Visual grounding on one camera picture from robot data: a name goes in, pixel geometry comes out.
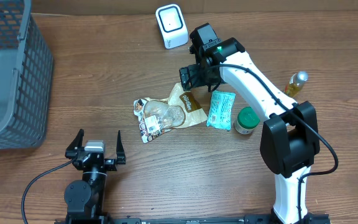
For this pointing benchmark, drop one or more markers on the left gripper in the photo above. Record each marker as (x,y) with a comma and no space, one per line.
(95,158)

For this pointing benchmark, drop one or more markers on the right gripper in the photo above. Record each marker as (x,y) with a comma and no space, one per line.
(195,72)

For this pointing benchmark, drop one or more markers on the teal snack packet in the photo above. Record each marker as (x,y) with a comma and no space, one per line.
(220,111)

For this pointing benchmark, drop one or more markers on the brown Pantree snack bag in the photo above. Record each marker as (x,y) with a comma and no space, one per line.
(157,117)

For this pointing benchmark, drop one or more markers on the green lid white jar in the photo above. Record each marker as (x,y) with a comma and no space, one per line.
(246,121)

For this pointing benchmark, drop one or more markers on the yellow drink bottle silver cap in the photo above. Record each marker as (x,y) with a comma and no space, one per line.
(296,84)

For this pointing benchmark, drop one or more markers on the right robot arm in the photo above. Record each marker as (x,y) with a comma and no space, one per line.
(288,144)

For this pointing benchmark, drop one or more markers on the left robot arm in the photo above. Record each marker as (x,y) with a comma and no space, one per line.
(85,197)

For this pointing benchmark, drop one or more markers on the white barcode scanner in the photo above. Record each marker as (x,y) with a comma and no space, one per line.
(172,26)

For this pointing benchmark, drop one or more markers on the dark grey plastic basket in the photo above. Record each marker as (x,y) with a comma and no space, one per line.
(26,72)

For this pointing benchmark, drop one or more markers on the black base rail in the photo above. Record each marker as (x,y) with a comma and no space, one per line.
(247,219)

